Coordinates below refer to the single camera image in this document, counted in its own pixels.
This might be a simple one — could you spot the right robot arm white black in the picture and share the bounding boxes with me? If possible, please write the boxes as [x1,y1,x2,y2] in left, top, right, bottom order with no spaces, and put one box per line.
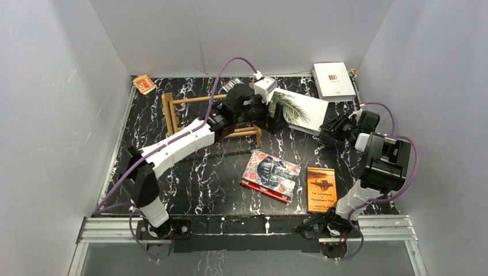
[319,111,411,238]

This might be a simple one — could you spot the white palm leaf book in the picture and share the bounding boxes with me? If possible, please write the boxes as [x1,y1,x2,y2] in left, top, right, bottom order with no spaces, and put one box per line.
[270,88,329,136]

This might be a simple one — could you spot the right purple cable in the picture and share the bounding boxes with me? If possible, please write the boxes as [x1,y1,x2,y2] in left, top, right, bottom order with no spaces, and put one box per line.
[335,102,420,262]

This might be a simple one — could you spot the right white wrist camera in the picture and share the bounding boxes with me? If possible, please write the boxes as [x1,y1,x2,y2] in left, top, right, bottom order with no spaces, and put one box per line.
[348,102,365,122]

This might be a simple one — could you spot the purple cable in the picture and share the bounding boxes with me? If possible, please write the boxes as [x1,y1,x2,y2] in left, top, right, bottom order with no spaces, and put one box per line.
[93,57,264,263]
[335,102,420,262]

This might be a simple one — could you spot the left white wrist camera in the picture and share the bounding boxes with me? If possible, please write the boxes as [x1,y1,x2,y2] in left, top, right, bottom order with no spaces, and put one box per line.
[254,76,277,105]

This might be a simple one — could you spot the floral patterned book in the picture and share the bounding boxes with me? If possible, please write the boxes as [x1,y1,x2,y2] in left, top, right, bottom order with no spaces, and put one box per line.
[241,149,301,199]

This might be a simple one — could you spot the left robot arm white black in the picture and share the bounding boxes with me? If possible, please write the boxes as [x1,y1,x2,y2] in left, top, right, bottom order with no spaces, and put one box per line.
[118,79,288,239]

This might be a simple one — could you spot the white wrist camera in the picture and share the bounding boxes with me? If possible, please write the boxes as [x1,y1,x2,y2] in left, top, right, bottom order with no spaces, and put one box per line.
[348,102,365,122]
[254,76,277,105]

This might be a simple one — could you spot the red book under floral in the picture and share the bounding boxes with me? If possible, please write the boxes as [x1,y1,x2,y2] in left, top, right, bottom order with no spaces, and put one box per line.
[240,179,289,204]

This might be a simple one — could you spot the aluminium frame rail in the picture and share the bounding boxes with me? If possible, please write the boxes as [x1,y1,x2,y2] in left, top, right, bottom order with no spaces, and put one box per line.
[68,214,426,275]

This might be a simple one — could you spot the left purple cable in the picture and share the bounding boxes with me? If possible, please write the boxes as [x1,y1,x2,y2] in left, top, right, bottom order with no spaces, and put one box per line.
[93,57,264,263]

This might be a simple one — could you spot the white book with brown bars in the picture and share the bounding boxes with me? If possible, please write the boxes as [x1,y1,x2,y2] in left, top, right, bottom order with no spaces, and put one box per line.
[312,62,356,102]

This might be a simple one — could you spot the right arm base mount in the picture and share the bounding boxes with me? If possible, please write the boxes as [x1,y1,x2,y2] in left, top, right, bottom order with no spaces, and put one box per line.
[293,213,364,261]

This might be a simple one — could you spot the orange Huckleberry Finn book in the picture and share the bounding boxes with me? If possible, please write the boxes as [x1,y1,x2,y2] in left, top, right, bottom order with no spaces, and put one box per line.
[306,167,337,213]

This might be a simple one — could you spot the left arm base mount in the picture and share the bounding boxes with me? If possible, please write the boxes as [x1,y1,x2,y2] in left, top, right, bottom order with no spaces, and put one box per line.
[135,218,192,261]

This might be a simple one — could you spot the small orange card box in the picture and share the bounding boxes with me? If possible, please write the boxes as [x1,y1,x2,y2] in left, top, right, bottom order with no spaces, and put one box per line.
[132,74,157,95]

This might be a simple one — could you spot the wooden book rack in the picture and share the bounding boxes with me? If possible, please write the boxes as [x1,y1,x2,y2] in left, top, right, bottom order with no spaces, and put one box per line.
[162,93,262,148]

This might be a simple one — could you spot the pack of coloured markers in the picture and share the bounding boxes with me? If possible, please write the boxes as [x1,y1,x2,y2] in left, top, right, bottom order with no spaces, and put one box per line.
[222,78,244,93]

